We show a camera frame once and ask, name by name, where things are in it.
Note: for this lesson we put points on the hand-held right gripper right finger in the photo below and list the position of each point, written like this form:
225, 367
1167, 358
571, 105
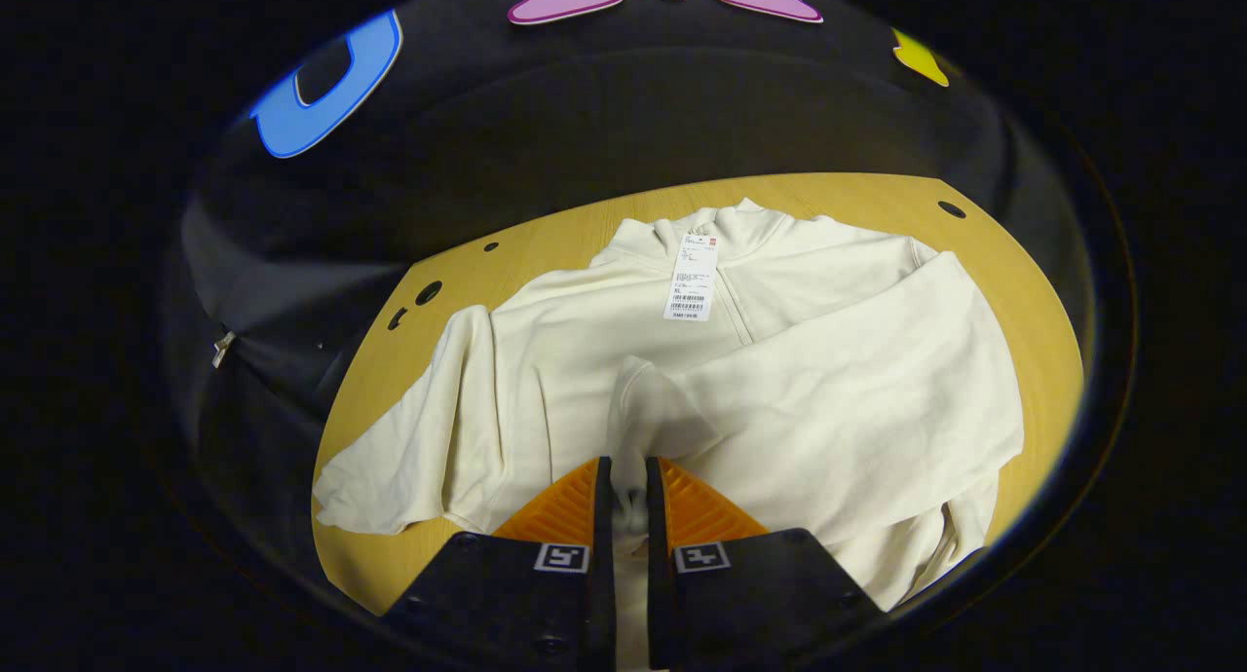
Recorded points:
657, 555

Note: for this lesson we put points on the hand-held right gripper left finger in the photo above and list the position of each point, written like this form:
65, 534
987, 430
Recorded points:
604, 555

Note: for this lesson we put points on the white zip sweatshirt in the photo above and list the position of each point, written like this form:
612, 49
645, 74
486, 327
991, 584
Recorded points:
828, 390

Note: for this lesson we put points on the white paper hang tag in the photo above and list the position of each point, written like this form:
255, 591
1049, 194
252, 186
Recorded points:
692, 278

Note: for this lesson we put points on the black backdrop cloth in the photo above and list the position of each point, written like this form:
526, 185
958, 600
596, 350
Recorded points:
585, 127

